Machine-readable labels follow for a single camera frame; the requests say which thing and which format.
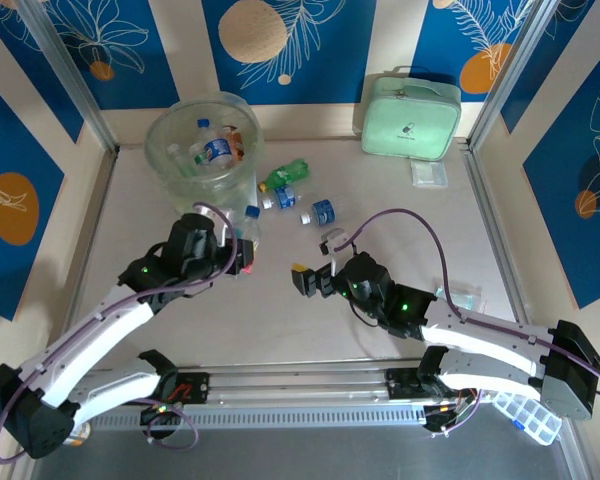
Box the clear bottle blue cap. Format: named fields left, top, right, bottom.
left=238, top=204, right=264, bottom=276

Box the small crushed blue-label bottle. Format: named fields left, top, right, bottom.
left=260, top=185, right=301, bottom=211
left=299, top=198, right=339, bottom=226

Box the crushed green soda bottle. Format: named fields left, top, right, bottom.
left=258, top=158, right=312, bottom=194

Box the long clear square bottle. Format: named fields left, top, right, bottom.
left=167, top=143, right=196, bottom=176

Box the crushed bottle blue barcode label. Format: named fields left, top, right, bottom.
left=195, top=118, right=236, bottom=171

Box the brown Nescafe coffee bottle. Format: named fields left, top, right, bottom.
left=227, top=127, right=245, bottom=161

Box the round mesh waste bin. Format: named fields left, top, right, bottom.
left=144, top=97, right=264, bottom=231

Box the translucent green-lined trash bin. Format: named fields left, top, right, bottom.
left=144, top=94, right=266, bottom=201

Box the small clear plastic sachet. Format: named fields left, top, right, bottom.
left=410, top=159, right=450, bottom=189

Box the black connector block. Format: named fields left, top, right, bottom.
left=423, top=403, right=474, bottom=434
left=139, top=405, right=182, bottom=427

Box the mint green zip case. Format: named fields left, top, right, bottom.
left=360, top=67, right=463, bottom=162

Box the clear compartment organizer box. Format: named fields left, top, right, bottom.
left=489, top=392, right=565, bottom=446

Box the orange lid jar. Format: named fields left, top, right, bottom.
left=62, top=424, right=92, bottom=447

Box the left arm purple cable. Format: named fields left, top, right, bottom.
left=0, top=201, right=239, bottom=466

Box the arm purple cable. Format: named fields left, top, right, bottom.
left=349, top=208, right=600, bottom=439
left=0, top=201, right=239, bottom=466

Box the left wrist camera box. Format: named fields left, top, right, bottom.
left=194, top=202, right=231, bottom=249

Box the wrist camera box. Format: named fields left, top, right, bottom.
left=318, top=227, right=354, bottom=274
left=194, top=202, right=231, bottom=249

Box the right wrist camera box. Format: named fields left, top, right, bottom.
left=318, top=227, right=354, bottom=274

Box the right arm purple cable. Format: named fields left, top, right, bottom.
left=349, top=208, right=600, bottom=439

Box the clear wrapper by right rail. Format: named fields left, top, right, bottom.
left=432, top=282, right=484, bottom=309

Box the aluminium mounting rail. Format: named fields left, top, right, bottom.
left=22, top=358, right=567, bottom=410

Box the aluminium table side rail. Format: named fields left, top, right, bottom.
left=462, top=142, right=541, bottom=360
left=54, top=149, right=120, bottom=369

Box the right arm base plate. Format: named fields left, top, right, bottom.
left=387, top=367, right=481, bottom=401

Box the grey slotted cable duct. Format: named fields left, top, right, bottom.
left=87, top=403, right=431, bottom=427

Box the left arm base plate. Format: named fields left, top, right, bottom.
left=152, top=372, right=212, bottom=407

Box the aluminium frame post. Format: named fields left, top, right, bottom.
left=17, top=0, right=120, bottom=155
left=468, top=0, right=564, bottom=151

